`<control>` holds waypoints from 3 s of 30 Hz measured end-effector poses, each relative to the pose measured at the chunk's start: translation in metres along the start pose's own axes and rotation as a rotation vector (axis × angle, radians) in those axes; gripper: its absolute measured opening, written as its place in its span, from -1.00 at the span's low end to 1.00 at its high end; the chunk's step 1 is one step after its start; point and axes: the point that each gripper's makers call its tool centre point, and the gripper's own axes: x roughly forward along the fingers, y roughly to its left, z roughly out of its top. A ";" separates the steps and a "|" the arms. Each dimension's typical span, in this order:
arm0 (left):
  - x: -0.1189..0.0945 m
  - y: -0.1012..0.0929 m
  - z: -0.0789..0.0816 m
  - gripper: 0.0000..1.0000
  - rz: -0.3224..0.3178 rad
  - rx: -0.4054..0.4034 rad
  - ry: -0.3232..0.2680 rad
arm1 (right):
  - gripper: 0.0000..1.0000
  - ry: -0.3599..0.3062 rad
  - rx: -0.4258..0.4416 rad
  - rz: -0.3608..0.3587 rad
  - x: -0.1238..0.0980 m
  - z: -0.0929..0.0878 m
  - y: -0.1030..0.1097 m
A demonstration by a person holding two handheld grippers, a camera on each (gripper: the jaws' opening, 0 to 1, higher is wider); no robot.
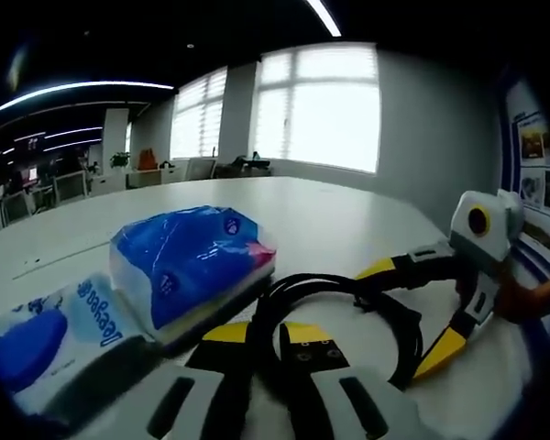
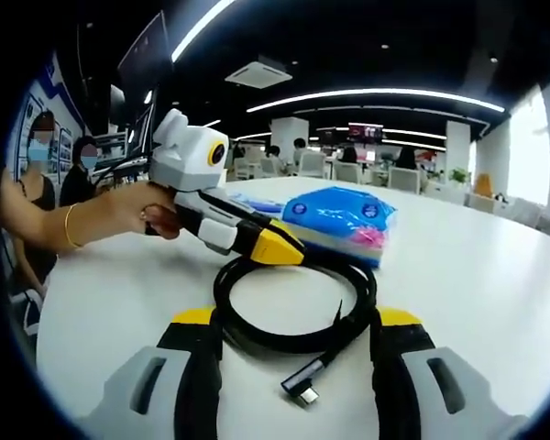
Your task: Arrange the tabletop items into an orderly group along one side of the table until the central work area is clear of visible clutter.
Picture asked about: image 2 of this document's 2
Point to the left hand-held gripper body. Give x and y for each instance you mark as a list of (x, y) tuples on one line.
[(188, 160)]

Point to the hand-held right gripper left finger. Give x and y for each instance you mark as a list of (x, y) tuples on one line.
[(165, 394)]

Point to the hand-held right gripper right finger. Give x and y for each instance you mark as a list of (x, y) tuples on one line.
[(421, 394)]

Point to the wet wipes pack blue lid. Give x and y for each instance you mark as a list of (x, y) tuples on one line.
[(256, 204)]

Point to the blue tissue pack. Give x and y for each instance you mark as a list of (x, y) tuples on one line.
[(339, 220)]

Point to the person's left hand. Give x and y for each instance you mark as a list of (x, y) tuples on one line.
[(128, 211)]

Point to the white pillar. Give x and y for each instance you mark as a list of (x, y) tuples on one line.
[(289, 135), (457, 146)]

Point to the row of white office chairs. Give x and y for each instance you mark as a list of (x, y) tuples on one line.
[(348, 172)]

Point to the white table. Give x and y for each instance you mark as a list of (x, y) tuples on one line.
[(440, 284)]

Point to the ceiling air conditioner vent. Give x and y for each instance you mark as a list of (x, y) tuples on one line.
[(259, 73)]

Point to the hanging black monitor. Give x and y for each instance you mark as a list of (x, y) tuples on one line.
[(144, 50)]

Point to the long ceiling light strip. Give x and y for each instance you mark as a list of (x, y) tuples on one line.
[(201, 27), (376, 94)]

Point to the green potted plant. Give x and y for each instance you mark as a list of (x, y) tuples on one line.
[(459, 175)]

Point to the orange bag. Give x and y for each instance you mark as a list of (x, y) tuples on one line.
[(483, 185)]

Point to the blue white wall poster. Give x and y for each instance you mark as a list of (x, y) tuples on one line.
[(64, 146)]

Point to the wall screen red picture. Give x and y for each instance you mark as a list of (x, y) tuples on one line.
[(366, 131)]

